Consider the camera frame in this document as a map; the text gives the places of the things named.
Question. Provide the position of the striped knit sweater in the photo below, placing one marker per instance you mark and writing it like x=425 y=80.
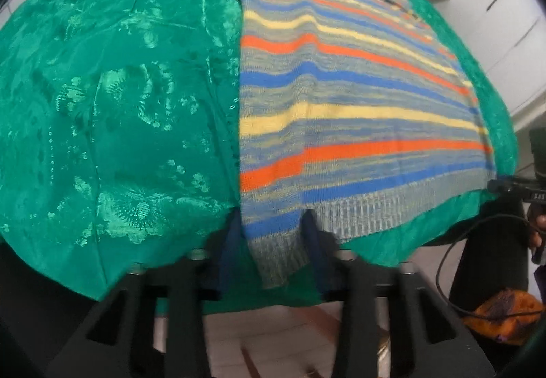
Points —
x=341 y=113

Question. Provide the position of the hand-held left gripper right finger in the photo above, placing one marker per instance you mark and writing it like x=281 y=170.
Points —
x=362 y=309

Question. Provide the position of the person's black trouser leg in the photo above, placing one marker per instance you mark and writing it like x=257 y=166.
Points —
x=490 y=258

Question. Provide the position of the green patterned blanket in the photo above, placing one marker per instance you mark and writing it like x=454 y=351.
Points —
x=106 y=105

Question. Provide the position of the person's right hand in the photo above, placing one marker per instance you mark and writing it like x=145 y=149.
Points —
x=536 y=237

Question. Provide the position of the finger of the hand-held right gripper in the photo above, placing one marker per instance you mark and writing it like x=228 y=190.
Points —
x=507 y=187

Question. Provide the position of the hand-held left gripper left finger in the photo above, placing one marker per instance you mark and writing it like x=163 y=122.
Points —
x=179 y=309

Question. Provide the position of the white wardrobe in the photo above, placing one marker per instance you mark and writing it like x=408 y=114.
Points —
x=495 y=11

